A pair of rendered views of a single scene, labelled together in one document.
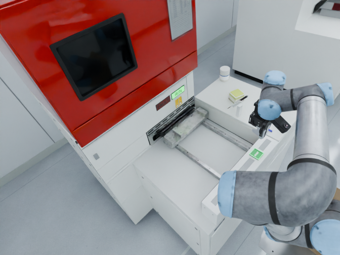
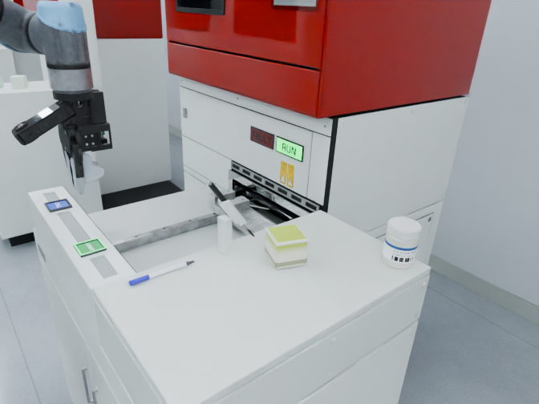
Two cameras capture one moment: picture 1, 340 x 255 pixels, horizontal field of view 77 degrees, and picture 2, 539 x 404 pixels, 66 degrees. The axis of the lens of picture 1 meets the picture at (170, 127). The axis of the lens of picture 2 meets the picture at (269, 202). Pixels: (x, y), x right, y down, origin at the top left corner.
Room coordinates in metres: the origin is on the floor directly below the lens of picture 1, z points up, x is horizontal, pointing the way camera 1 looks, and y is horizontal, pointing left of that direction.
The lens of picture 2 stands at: (0.96, -1.24, 1.47)
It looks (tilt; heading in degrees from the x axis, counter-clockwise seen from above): 25 degrees down; 86
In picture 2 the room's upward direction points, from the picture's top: 3 degrees clockwise
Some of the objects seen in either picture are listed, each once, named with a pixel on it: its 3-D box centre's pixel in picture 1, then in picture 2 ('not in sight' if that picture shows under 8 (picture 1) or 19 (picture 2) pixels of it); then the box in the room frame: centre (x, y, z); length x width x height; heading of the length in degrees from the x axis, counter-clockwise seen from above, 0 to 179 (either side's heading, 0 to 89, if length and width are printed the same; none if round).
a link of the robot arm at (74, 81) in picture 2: not in sight; (70, 79); (0.63, -0.42, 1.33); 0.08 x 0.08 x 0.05
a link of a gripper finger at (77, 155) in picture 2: not in sight; (75, 155); (0.63, -0.45, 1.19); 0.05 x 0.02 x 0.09; 126
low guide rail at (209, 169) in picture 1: (193, 157); (177, 228); (0.75, -0.11, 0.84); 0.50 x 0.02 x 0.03; 36
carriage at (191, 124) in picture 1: (186, 128); (250, 222); (0.98, -0.11, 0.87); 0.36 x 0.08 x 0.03; 126
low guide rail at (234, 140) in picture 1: (219, 132); not in sight; (0.91, -0.32, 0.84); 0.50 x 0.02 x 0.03; 36
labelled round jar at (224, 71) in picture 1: (224, 74); (401, 243); (1.31, -0.47, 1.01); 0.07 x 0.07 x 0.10
